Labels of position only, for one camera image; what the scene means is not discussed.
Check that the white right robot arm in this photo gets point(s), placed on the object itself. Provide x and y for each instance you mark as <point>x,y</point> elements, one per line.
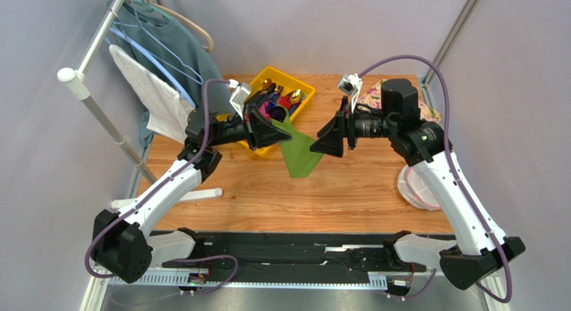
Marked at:
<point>480,247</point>

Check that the floral patterned tray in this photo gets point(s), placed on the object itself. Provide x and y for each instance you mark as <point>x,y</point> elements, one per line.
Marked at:
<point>372,98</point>

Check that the aluminium frame rail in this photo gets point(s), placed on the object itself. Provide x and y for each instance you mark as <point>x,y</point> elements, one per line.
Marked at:
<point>163,288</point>

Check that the yellow plastic cutlery bin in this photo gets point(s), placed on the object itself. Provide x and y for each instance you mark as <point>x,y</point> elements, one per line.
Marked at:
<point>269,85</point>

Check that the wooden clothes hanger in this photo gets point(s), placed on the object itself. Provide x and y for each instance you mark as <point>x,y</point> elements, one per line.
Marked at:
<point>157,6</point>

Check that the white towel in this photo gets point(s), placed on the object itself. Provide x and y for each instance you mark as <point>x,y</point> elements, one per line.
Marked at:
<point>168,111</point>

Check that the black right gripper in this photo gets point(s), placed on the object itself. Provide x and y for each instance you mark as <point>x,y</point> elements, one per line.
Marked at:
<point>347,129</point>

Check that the white mesh food cover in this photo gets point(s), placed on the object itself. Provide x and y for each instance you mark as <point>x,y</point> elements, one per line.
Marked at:
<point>415,191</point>

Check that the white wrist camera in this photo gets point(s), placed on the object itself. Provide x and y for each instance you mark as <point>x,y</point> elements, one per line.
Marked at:
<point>351,85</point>
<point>240,93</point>

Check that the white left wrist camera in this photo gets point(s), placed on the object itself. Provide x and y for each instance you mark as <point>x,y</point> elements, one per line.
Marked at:
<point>240,93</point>

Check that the dark purple spoon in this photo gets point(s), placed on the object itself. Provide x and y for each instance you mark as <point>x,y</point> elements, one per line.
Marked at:
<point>278,113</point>

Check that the blue rolled napkin in bin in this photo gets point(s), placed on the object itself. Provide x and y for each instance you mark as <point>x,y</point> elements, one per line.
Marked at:
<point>296,107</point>

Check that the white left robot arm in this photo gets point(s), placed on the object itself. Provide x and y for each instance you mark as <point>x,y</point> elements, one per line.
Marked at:
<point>122,241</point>

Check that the red rolled napkin in bin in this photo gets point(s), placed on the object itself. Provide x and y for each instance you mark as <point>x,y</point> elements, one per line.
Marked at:
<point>286,101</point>

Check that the blue wire hanger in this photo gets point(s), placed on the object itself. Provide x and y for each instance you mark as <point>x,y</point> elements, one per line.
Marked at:
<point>166,48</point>

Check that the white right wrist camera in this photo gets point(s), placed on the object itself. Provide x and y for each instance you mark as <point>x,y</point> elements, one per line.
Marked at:
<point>351,85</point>

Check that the grey-green t-shirt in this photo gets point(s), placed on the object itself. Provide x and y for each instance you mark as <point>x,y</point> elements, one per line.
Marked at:
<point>218,96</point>

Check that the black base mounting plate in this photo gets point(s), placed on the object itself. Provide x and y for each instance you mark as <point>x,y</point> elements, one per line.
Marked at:
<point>296,258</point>

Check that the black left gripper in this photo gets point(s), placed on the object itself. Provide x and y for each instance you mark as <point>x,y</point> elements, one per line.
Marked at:
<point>260,131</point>

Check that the green paper napkin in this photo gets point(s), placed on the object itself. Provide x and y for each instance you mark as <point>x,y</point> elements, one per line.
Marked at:
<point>299,160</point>

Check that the pink rolled napkin in bin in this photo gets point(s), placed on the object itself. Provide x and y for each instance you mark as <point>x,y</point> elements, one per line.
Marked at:
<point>265,107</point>

